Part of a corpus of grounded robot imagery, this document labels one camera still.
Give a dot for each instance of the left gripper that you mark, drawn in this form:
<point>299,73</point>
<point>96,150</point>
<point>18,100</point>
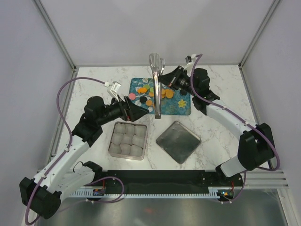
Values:
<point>131,113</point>

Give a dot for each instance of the white cable duct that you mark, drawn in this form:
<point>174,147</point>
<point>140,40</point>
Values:
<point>93,193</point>

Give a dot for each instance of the metal tongs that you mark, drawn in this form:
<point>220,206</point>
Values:
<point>157,65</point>

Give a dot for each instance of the square cookie tin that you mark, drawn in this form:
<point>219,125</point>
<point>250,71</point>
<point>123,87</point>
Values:
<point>128,141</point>

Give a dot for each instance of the teal floral tray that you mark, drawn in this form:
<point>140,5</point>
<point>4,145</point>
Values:
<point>177,105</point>

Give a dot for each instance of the black cookie left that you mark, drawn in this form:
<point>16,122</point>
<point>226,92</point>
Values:
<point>143,99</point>

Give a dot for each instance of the pink cookie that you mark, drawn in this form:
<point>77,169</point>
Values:
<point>132,96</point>

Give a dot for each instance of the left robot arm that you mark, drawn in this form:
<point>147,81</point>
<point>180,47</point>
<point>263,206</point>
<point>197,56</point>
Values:
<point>45,192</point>

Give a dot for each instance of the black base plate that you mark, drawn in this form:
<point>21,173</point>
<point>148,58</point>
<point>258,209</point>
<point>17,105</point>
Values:
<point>170,181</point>

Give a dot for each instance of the orange flower cookie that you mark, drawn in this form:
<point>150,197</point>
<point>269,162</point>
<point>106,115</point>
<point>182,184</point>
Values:
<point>142,90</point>

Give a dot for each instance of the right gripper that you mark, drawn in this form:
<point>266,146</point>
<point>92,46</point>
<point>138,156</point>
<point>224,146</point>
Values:
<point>171,79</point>

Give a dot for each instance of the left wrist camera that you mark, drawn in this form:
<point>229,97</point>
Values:
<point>112,89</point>

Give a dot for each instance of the square metal tin lid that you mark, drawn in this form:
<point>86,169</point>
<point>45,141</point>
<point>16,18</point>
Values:
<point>178,142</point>

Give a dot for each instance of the black cookie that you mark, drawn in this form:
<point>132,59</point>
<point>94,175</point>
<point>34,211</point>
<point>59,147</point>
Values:
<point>183,92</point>
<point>143,99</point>

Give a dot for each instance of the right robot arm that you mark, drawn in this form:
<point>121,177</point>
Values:
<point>255,142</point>

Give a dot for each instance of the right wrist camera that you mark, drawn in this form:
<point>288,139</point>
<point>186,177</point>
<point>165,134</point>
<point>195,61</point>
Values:
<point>190,59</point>

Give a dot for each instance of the black cookie right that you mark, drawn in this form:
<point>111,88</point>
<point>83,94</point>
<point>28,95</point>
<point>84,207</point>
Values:
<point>183,92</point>

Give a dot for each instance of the orange cookie stack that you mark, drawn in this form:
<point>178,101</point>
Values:
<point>168,93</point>

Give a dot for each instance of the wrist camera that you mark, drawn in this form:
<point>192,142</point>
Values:
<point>112,89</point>
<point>190,59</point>

